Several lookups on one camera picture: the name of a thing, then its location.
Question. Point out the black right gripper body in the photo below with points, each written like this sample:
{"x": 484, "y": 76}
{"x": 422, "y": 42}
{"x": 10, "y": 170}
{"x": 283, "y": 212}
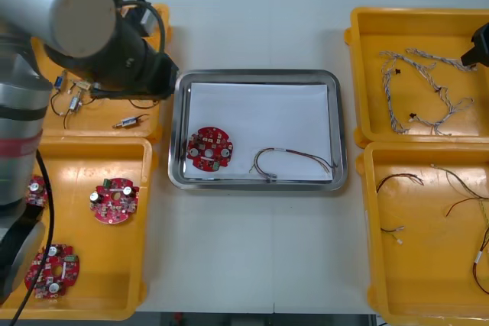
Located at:
{"x": 483, "y": 37}

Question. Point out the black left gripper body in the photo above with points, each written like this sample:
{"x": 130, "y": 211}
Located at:
{"x": 162, "y": 74}

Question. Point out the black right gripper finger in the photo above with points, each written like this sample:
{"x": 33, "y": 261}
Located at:
{"x": 473, "y": 59}

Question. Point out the blue label metal solenoid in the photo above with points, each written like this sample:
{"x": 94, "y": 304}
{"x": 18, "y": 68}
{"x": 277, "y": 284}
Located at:
{"x": 59, "y": 82}
{"x": 128, "y": 123}

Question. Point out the tan label metal solenoid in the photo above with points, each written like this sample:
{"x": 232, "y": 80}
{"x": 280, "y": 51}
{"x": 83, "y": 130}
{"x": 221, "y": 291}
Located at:
{"x": 82, "y": 86}

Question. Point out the silver-grey and black left arm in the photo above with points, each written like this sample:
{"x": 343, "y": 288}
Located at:
{"x": 57, "y": 9}

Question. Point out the yellow-orange plastic bin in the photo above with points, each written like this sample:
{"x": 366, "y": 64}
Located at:
{"x": 114, "y": 265}
{"x": 368, "y": 81}
{"x": 95, "y": 129}
{"x": 420, "y": 265}

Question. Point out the round red circuit board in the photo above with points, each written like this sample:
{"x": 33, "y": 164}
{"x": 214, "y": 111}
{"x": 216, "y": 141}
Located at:
{"x": 42, "y": 265}
{"x": 38, "y": 194}
{"x": 202, "y": 163}
{"x": 114, "y": 207}

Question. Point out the steel tray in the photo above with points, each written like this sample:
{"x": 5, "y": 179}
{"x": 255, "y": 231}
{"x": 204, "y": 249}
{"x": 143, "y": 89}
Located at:
{"x": 175, "y": 173}

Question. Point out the white sheet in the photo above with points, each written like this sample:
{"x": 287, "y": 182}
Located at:
{"x": 260, "y": 120}

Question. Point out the green-yellow harness white connectors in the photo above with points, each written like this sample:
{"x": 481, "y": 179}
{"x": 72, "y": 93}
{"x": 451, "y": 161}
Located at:
{"x": 393, "y": 230}

